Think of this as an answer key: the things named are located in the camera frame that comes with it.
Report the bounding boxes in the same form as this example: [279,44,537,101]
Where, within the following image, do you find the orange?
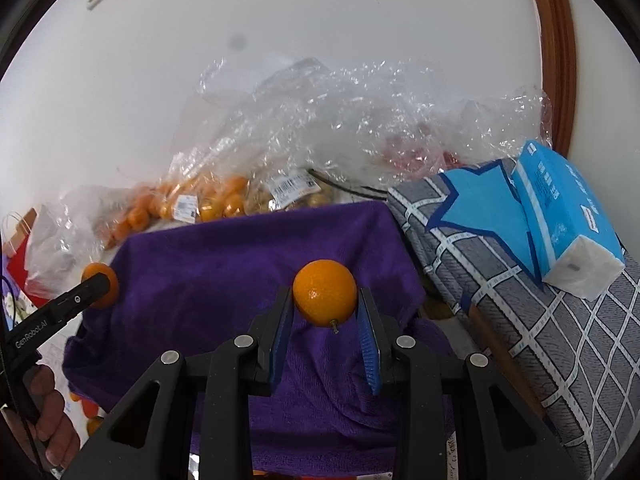
[292,259,358,333]
[80,262,119,309]

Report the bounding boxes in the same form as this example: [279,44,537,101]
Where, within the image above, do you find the blue tissue pack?
[512,140,625,301]

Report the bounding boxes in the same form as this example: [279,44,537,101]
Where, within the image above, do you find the white plastic bag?
[25,185,134,299]

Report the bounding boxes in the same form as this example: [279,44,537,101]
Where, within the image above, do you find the bag of small oranges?
[96,161,252,252]

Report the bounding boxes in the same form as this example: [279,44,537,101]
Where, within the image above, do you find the grey checked fabric bag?
[387,159,639,479]

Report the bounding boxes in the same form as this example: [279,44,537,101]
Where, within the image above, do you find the clear plastic bag pile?
[169,58,552,190]

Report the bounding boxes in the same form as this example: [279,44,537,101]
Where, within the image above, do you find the purple towel lined tray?
[62,199,454,478]

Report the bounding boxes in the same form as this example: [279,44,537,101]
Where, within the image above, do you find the red paper shopping bag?
[2,208,47,309]

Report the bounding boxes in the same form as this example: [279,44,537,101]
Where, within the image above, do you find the person's left hand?
[28,365,80,468]

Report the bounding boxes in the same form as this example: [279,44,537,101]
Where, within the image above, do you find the brown wooden door frame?
[535,0,578,157]

